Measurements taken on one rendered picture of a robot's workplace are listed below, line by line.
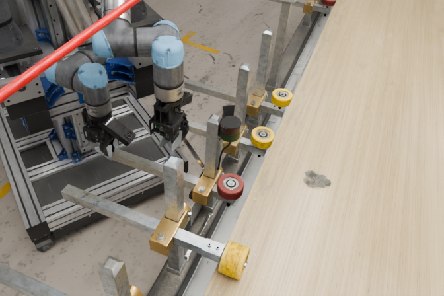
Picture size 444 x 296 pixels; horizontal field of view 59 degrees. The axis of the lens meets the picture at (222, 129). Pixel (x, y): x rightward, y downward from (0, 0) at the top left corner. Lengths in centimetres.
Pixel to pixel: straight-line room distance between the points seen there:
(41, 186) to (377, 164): 159
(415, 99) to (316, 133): 50
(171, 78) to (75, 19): 42
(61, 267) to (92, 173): 48
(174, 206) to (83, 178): 125
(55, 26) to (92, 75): 61
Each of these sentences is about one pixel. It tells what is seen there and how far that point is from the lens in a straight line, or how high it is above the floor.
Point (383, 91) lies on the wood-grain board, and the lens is 173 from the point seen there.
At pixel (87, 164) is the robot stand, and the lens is 224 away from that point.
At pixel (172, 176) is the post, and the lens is 90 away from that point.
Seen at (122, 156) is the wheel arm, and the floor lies 86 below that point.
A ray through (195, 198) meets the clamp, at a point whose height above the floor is 84.
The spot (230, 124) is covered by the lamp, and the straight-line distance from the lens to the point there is 107.
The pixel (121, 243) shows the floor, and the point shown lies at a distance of 216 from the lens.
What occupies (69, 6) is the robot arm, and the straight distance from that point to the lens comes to 126.
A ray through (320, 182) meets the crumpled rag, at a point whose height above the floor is 91.
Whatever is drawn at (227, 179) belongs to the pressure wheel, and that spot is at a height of 90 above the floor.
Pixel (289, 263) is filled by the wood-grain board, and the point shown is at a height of 90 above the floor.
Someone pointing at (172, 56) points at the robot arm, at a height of 133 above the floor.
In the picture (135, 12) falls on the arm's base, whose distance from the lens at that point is 169.
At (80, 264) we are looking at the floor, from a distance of 214.
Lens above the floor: 182
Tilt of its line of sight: 42 degrees down
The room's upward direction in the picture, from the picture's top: 5 degrees clockwise
